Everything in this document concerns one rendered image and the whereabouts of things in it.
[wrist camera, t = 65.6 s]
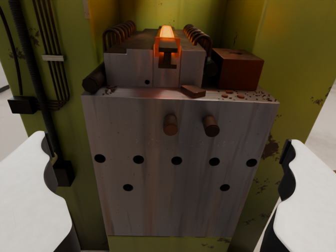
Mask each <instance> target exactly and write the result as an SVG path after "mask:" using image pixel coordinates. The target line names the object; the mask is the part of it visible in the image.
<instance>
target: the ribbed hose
mask: <svg viewBox="0 0 336 252"><path fill-rule="evenodd" d="M7 2H9V5H10V6H9V7H10V10H11V13H12V15H13V16H12V17H13V20H14V22H15V25H16V26H15V27H16V29H17V32H18V33H17V34H18V36H19V39H20V43H21V45H22V46H21V47H22V49H23V53H24V56H25V60H26V63H27V66H28V69H29V73H30V77H31V79H32V82H33V83H32V84H33V86H34V89H35V93H36V96H37V99H38V103H39V106H40V109H41V113H42V116H43V120H44V123H45V126H46V129H47V132H48V135H49V138H50V142H51V145H52V148H53V151H54V153H55V154H56V155H57V156H58V158H57V160H56V162H55V163H54V165H53V166H52V167H53V170H54V173H55V176H56V179H57V183H58V187H70V186H71V185H72V183H73V181H74V179H75V175H74V171H73V167H72V163H71V161H70V160H64V158H63V154H62V151H61V147H60V144H59V140H58V137H57V133H56V129H55V126H54V122H53V119H52V115H51V111H49V109H50V108H48V106H49V105H47V103H48V102H47V101H46V100H47V97H46V94H45V91H44V86H43V83H42V79H41V77H40V76H41V75H40V73H39V69H38V66H37V62H36V60H35V59H36V58H35V56H34V55H35V54H34V52H33V51H34V50H33V48H32V44H31V41H30V39H29V38H30V37H29V35H28V34H29V33H28V30H27V28H26V27H27V26H26V23H25V21H24V20H25V19H24V16H23V15H24V14H22V13H23V12H22V9H21V6H20V5H21V4H19V3H20V1H19V0H8V1H7Z"/></svg>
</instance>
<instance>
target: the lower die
mask: <svg viewBox="0 0 336 252"><path fill-rule="evenodd" d="M171 28H172V32H173V35H174V38H180V46H179V57H176V58H175V60H176V65H177V66H176V69H172V68H158V64H159V57H157V56H155V37H160V36H161V30H162V26H159V28H158V29H151V28H145V29H144V30H143V31H136V32H134V33H133V34H132V35H131V36H130V37H128V39H125V42H122V40H121V45H118V43H116V44H115V45H114V46H112V47H111V48H110V49H108V50H107V51H105V52H104V53H103V56H104V65H105V74H106V83H107V85H112V86H137V87H165V88H181V86H183V85H189V84H194V85H196V86H198V87H200V88H201V87H202V79H203V72H204V64H205V57H206V51H205V50H204V49H203V47H202V46H201V45H200V44H199V43H198V42H197V44H196V45H193V42H191V40H190V39H189V37H187V35H186V33H184V31H183V29H175V28H174V27H171ZM145 80H149V84H145Z"/></svg>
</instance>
